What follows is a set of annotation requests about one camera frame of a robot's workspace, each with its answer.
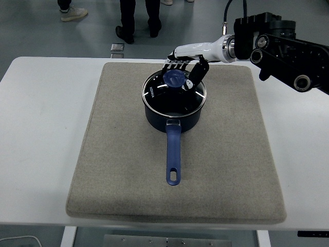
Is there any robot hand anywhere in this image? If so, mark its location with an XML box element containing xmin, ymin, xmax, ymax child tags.
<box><xmin>161</xmin><ymin>34</ymin><xmax>229</xmax><ymax>91</ymax></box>

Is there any glass pot lid blue knob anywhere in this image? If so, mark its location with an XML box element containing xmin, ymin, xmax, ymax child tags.
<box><xmin>141</xmin><ymin>69</ymin><xmax>208</xmax><ymax>117</ymax></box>

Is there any person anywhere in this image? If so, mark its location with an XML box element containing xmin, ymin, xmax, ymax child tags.
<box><xmin>159</xmin><ymin>0</ymin><xmax>195</xmax><ymax>6</ymax></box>
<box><xmin>115</xmin><ymin>0</ymin><xmax>162</xmax><ymax>45</ymax></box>
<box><xmin>57</xmin><ymin>0</ymin><xmax>88</xmax><ymax>23</ymax></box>

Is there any dark blue saucepan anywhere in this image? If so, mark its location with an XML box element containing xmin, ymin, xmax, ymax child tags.
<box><xmin>141</xmin><ymin>87</ymin><xmax>207</xmax><ymax>186</ymax></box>

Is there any grey-beige table mat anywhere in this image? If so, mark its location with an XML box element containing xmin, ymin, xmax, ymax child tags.
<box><xmin>65</xmin><ymin>62</ymin><xmax>287</xmax><ymax>224</ymax></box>

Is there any white table leg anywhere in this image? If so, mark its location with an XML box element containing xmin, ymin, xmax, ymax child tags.
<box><xmin>256</xmin><ymin>230</ymin><xmax>272</xmax><ymax>247</ymax></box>
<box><xmin>60</xmin><ymin>226</ymin><xmax>78</xmax><ymax>247</ymax></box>

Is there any grey metal plate with screws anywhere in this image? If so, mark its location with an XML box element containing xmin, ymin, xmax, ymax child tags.
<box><xmin>103</xmin><ymin>234</ymin><xmax>232</xmax><ymax>247</ymax></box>

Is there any black table control panel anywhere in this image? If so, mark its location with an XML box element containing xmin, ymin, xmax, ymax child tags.
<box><xmin>297</xmin><ymin>231</ymin><xmax>329</xmax><ymax>238</ymax></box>

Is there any white cable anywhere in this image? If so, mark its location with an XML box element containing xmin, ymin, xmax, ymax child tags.
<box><xmin>0</xmin><ymin>235</ymin><xmax>42</xmax><ymax>247</ymax></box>

